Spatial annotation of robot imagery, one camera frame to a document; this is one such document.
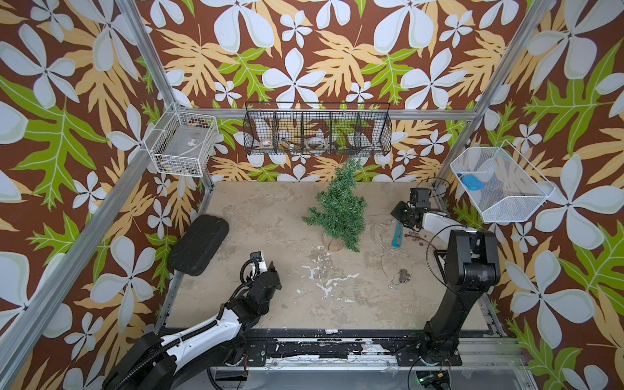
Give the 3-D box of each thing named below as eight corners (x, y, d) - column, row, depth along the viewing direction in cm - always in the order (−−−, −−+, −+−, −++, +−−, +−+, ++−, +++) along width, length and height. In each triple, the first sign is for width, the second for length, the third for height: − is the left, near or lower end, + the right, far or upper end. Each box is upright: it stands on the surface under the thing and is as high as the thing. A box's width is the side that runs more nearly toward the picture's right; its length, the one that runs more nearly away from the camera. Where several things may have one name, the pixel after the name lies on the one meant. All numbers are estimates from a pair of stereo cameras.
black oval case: (168, 270, 94) (159, 261, 89) (200, 221, 109) (194, 211, 103) (203, 279, 92) (196, 271, 86) (231, 228, 107) (226, 218, 101)
